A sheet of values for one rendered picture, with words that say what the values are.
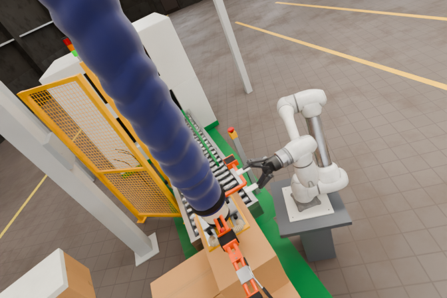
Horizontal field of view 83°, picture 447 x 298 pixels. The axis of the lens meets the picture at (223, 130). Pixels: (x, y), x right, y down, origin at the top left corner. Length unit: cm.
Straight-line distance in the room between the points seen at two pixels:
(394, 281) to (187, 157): 201
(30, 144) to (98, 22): 165
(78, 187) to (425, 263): 300
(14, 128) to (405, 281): 322
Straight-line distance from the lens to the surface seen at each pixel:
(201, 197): 144
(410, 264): 276
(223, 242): 150
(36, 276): 271
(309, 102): 175
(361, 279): 267
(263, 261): 174
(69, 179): 264
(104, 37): 100
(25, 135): 246
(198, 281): 232
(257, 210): 248
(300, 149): 126
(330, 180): 193
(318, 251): 257
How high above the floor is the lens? 249
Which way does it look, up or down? 34 degrees down
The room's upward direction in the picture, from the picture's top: 25 degrees counter-clockwise
